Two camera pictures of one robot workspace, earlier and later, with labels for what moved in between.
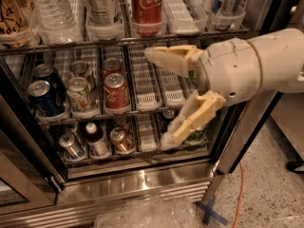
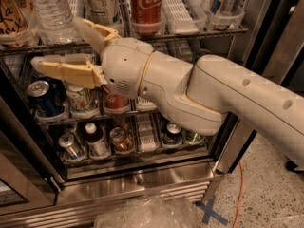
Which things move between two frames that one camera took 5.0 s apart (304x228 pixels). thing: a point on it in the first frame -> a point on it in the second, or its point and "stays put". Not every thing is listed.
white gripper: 228,70 -> 125,66
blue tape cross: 209,213 stays put
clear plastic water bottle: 51,15 stays put
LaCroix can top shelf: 15,15 stays put
